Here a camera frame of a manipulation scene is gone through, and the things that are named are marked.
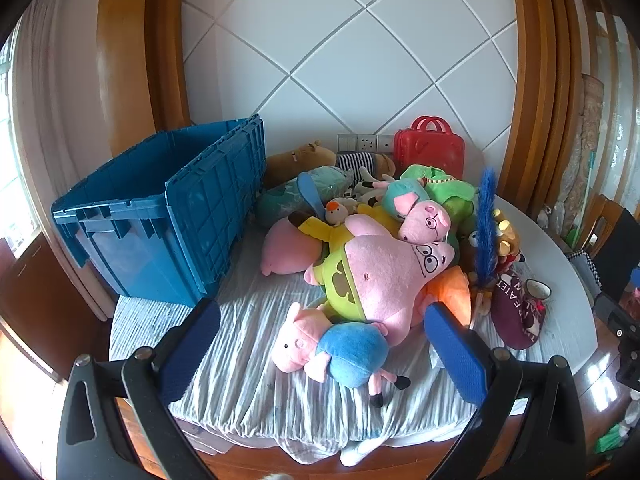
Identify pink round plush cushion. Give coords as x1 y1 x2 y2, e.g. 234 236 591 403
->
261 219 328 277

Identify dark wooden cabinet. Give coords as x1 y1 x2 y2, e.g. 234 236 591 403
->
0 232 118 381

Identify blue plastic crate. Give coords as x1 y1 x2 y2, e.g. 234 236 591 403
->
51 114 267 308

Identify black and white cow plush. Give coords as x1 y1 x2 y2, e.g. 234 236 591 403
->
345 167 396 206

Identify white wall socket strip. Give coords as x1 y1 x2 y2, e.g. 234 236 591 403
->
338 133 396 153

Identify red toy suitcase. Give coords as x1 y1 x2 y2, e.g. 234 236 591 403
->
393 115 466 179

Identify brown bear plush striped shirt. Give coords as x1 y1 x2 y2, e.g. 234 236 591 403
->
264 141 397 188

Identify white curtain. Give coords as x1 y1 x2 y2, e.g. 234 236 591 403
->
12 0 118 321

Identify pink starfish plush green shorts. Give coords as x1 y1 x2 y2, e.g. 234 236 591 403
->
304 213 457 348

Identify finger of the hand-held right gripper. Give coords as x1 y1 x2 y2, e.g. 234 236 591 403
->
593 294 640 343

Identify blue feather duster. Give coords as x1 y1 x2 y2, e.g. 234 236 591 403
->
470 167 500 317

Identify green plush toy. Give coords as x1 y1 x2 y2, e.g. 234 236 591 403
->
400 164 478 233

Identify teal plush blue ear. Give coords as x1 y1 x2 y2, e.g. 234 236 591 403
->
256 165 357 231

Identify green handled mop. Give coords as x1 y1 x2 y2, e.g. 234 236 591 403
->
570 152 596 251

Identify maroon lettered plush cushion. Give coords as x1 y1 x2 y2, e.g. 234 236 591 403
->
490 267 548 351

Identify pink pig plush blue body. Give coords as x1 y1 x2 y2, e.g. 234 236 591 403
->
272 301 412 408

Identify small white bird plush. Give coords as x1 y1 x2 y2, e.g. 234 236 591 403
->
325 199 358 226

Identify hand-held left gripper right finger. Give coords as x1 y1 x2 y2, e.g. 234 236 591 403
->
424 301 587 480

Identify orange and pink plush toy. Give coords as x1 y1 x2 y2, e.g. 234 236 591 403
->
410 265 473 328

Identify brown bear plush yellow ears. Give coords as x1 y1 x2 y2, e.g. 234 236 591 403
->
460 207 523 281

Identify yellow mouse plush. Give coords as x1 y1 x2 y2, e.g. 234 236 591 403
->
290 202 401 261

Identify patterned wall hanging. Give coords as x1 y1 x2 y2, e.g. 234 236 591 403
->
560 75 606 221

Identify pink pig plush teal hood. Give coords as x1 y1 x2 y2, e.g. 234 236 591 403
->
382 177 453 245

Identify wooden chair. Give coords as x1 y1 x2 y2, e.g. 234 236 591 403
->
575 195 640 306

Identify grey striped bed sheet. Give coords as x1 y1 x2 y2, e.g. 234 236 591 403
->
109 230 501 466

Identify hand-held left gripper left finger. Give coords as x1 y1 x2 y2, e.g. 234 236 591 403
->
56 297 222 480

